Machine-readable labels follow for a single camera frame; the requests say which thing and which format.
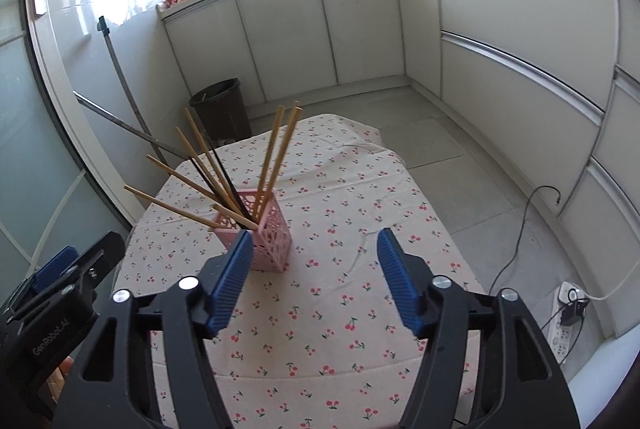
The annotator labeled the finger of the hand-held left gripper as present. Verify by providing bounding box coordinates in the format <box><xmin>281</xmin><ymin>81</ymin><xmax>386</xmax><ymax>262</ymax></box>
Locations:
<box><xmin>17</xmin><ymin>231</ymin><xmax>127</xmax><ymax>325</ymax></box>
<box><xmin>20</xmin><ymin>245</ymin><xmax>79</xmax><ymax>294</ymax></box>

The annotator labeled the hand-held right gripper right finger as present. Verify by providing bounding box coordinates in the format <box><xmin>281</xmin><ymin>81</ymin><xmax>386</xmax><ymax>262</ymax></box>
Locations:
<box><xmin>376</xmin><ymin>228</ymin><xmax>581</xmax><ymax>429</ymax></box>

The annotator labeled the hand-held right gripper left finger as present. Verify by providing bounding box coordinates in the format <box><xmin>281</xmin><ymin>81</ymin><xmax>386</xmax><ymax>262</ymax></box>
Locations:
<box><xmin>52</xmin><ymin>229</ymin><xmax>256</xmax><ymax>429</ymax></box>

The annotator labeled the pink plastic utensil basket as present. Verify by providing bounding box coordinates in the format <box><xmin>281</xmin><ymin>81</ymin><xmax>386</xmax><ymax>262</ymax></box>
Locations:
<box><xmin>209</xmin><ymin>189</ymin><xmax>293</xmax><ymax>272</ymax></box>

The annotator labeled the wooden chopstick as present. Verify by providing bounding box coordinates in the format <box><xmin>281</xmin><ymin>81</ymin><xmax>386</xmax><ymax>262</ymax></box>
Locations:
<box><xmin>146</xmin><ymin>154</ymin><xmax>237</xmax><ymax>211</ymax></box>
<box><xmin>255</xmin><ymin>105</ymin><xmax>286</xmax><ymax>216</ymax></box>
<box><xmin>262</xmin><ymin>107</ymin><xmax>303</xmax><ymax>206</ymax></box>
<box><xmin>212</xmin><ymin>204</ymin><xmax>260</xmax><ymax>230</ymax></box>
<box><xmin>124</xmin><ymin>185</ymin><xmax>217</xmax><ymax>229</ymax></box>
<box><xmin>175</xmin><ymin>127</ymin><xmax>242</xmax><ymax>211</ymax></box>
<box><xmin>183</xmin><ymin>107</ymin><xmax>247</xmax><ymax>216</ymax></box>

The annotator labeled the black chopstick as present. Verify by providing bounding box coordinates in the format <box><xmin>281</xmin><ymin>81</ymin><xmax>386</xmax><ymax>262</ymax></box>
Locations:
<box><xmin>206</xmin><ymin>144</ymin><xmax>250</xmax><ymax>227</ymax></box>
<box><xmin>189</xmin><ymin>157</ymin><xmax>236</xmax><ymax>215</ymax></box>

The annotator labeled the cherry print tablecloth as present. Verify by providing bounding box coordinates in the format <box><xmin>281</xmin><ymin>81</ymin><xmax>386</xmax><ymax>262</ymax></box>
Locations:
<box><xmin>112</xmin><ymin>113</ymin><xmax>486</xmax><ymax>429</ymax></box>

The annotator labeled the frosted glass door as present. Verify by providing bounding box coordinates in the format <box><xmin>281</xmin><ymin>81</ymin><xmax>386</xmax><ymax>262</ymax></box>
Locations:
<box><xmin>0</xmin><ymin>0</ymin><xmax>132</xmax><ymax>295</ymax></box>

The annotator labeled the metal pole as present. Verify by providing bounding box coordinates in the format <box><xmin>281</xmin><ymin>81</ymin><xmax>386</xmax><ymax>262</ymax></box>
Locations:
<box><xmin>72</xmin><ymin>90</ymin><xmax>193</xmax><ymax>160</ymax></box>

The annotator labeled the white power strip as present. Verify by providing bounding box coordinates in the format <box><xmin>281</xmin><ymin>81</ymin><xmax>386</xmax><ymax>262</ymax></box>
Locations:
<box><xmin>547</xmin><ymin>281</ymin><xmax>591</xmax><ymax>365</ymax></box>

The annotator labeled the black plug adapter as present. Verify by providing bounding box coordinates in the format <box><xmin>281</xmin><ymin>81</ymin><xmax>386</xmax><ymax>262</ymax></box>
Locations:
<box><xmin>560</xmin><ymin>299</ymin><xmax>591</xmax><ymax>327</ymax></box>

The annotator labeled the dark brown trash bin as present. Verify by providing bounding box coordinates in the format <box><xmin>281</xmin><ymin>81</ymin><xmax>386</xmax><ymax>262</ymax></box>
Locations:
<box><xmin>188</xmin><ymin>78</ymin><xmax>252</xmax><ymax>142</ymax></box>

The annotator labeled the white kitchen cabinet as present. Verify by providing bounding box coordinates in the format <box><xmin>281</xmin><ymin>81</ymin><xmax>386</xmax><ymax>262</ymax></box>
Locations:
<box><xmin>392</xmin><ymin>0</ymin><xmax>640</xmax><ymax>345</ymax></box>
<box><xmin>157</xmin><ymin>0</ymin><xmax>411</xmax><ymax>110</ymax></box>

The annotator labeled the black floor cable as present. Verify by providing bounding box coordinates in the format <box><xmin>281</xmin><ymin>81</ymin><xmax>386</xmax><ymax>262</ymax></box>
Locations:
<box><xmin>487</xmin><ymin>185</ymin><xmax>563</xmax><ymax>297</ymax></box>

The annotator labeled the mop with long handle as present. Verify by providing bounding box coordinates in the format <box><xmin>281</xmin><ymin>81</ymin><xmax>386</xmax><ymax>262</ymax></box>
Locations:
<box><xmin>96</xmin><ymin>15</ymin><xmax>168</xmax><ymax>164</ymax></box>

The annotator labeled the white power cord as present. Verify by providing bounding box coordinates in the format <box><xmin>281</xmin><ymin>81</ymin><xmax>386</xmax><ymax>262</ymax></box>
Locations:
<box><xmin>580</xmin><ymin>254</ymin><xmax>636</xmax><ymax>301</ymax></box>

